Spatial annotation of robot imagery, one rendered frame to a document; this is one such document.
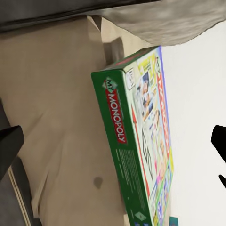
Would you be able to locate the bed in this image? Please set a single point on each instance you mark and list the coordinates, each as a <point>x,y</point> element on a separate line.
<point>64,174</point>

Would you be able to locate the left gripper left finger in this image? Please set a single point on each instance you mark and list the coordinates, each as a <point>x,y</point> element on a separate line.
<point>11,141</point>

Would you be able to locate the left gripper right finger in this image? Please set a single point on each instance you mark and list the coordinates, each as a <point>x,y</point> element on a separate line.
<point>218,139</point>

